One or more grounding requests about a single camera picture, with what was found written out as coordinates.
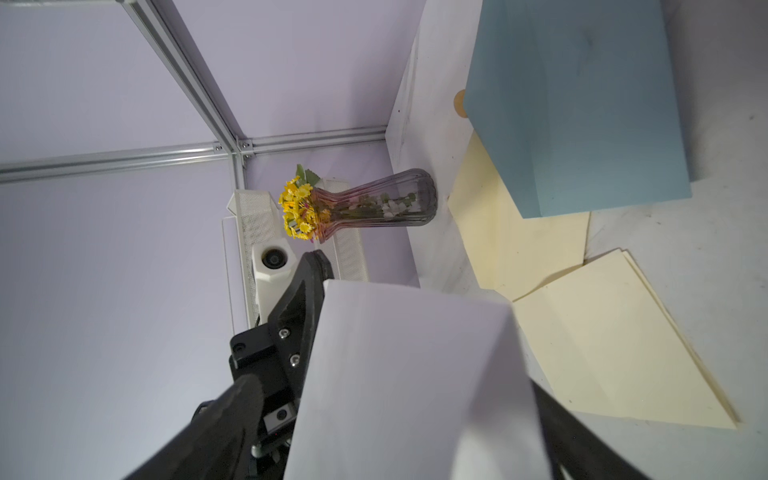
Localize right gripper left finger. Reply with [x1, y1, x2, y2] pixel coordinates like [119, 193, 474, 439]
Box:
[128, 374, 264, 479]

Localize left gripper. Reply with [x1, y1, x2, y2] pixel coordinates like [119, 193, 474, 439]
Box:
[229, 250, 334, 474]

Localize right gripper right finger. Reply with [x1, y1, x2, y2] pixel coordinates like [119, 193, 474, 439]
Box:
[531, 381, 648, 479]

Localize red bordered letter paper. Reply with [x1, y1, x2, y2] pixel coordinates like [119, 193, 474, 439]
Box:
[285, 280, 551, 479]

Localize teal envelope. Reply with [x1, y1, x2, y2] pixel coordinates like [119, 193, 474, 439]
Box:
[464, 0, 692, 218]

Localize cream envelope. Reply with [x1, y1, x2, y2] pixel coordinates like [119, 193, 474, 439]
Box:
[447, 134, 590, 301]

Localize yellow flower bouquet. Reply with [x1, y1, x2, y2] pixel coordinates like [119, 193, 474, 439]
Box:
[278, 164, 331, 242]

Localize white mesh two-tier shelf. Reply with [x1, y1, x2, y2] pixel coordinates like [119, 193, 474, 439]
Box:
[222, 190, 370, 333]

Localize cream paper sheet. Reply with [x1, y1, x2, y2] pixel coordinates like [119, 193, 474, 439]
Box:
[514, 250, 736, 429]

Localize dark glass vase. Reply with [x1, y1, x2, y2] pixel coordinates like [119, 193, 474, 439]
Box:
[311, 168, 438, 243]

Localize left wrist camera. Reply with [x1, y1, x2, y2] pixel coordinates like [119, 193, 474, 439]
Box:
[251, 238, 297, 326]

